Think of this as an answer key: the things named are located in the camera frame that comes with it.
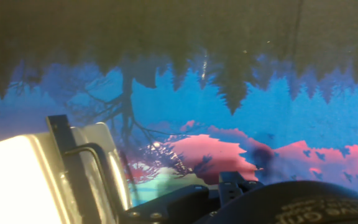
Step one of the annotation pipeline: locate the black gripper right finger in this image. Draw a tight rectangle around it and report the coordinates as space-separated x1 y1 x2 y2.
218 170 264 206

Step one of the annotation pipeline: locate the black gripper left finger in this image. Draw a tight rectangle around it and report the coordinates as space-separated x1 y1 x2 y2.
121 184 220 224

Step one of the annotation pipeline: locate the white drawer cabinet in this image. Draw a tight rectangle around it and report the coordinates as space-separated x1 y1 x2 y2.
0 121 133 224

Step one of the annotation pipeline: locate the blue forest print mat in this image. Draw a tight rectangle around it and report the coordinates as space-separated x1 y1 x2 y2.
0 0 358 206

